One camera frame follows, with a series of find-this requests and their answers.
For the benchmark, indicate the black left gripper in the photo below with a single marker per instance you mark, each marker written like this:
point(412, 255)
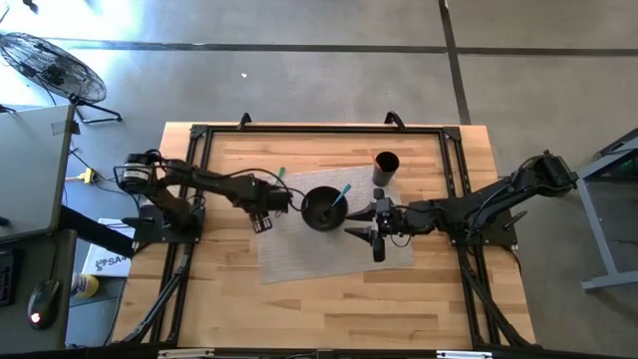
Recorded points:
point(273, 199)

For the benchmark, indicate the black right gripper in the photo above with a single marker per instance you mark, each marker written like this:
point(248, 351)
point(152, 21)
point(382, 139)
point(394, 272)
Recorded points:
point(394, 222)

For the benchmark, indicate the black bowl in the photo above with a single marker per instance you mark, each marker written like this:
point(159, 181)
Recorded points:
point(319, 222)

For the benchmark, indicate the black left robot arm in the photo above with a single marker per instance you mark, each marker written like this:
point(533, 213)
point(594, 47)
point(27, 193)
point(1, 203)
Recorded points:
point(209, 180)

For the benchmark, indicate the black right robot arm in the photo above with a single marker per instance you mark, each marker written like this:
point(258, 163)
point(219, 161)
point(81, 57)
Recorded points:
point(478, 204)

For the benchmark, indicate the black cup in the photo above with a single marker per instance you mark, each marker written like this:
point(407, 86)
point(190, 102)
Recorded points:
point(381, 177)

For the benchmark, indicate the grey woven placemat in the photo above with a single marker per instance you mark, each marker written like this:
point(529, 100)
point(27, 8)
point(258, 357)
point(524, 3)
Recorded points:
point(309, 254)

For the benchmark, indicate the white cardboard box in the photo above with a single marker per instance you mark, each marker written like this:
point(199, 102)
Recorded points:
point(107, 261)

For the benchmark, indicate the black diagonal beam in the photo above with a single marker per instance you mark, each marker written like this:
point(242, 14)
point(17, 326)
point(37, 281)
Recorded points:
point(90, 229)

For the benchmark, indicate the yellow power plug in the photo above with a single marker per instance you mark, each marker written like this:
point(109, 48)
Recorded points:
point(88, 175)

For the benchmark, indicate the yellow bottle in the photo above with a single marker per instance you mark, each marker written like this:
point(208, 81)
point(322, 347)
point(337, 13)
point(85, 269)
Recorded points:
point(86, 285)

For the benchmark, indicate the grey metal stand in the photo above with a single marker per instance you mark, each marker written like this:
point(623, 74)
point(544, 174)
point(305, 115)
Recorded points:
point(593, 234)

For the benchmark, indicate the black computer mouse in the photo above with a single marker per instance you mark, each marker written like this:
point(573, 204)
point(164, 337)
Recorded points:
point(44, 304)

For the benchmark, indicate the black floor fan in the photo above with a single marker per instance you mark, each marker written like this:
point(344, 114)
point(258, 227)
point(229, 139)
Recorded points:
point(52, 67)

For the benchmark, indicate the black keyboard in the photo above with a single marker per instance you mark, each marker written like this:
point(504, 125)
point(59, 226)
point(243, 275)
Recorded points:
point(6, 276)

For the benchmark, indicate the dark grey desk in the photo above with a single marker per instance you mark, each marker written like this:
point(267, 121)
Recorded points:
point(20, 334)

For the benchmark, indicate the black aluminium table frame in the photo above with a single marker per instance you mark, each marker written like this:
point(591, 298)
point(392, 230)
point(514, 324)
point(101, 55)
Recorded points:
point(324, 129)

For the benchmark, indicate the black arched frame bracket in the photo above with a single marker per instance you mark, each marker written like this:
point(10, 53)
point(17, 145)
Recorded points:
point(244, 120)
point(395, 118)

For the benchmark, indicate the silver metal bracket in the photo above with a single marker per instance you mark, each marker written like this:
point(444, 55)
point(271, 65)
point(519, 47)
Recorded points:
point(184, 353)
point(463, 354)

